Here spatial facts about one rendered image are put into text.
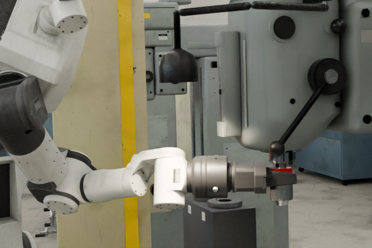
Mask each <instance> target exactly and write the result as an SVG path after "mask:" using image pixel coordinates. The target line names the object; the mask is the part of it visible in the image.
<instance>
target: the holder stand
mask: <svg viewBox="0 0 372 248"><path fill-rule="evenodd" d="M183 233H184V248H257V243H256V208H255V207H253V206H250V205H247V204H245V203H243V202H242V200H241V199H239V198H229V197H228V198H218V201H215V199H214V198H196V197H195V196H194V197H188V198H185V207H183Z"/></svg>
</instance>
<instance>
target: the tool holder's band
mask: <svg viewBox="0 0 372 248"><path fill-rule="evenodd" d="M270 171H278V172H287V173H292V167H288V166H287V167H286V168H276V167H271V168H270Z"/></svg>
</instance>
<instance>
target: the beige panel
mask: <svg viewBox="0 0 372 248"><path fill-rule="evenodd" d="M81 1H82V3H83V6H84V10H85V12H86V15H87V18H88V26H89V30H88V32H87V36H86V39H85V43H84V47H83V49H82V53H81V57H80V60H79V64H78V67H77V71H76V74H75V77H74V81H73V83H72V86H71V88H70V89H69V91H68V92H67V93H66V95H65V97H64V98H63V100H62V101H61V103H60V105H59V106H58V108H57V109H56V110H55V111H54V112H52V114H53V141H54V143H55V145H56V146H57V147H63V148H67V149H72V150H76V151H79V152H82V153H84V154H86V155H87V156H88V157H89V158H90V160H91V164H92V165H93V166H94V167H95V168H96V169H97V170H101V169H120V168H126V167H127V165H128V164H129V163H130V162H131V159H132V157H133V155H134V154H139V153H140V152H142V151H146V150H148V126H147V92H146V58H145V40H144V6H143V0H81ZM56 225H57V241H58V248H152V247H151V212H150V194H149V181H148V188H147V191H146V193H145V194H144V195H143V196H139V197H130V198H121V199H114V200H111V201H106V202H100V203H89V204H81V205H79V208H78V210H77V212H75V213H73V214H70V215H63V214H58V213H57V214H56Z"/></svg>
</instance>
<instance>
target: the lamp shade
mask: <svg viewBox="0 0 372 248"><path fill-rule="evenodd" d="M166 82H198V66H197V63H196V61H195V58H194V55H193V54H192V53H190V52H189V51H187V50H184V49H183V48H175V49H173V50H169V51H167V52H166V53H165V54H164V55H162V58H161V62H160V65H159V83H166Z"/></svg>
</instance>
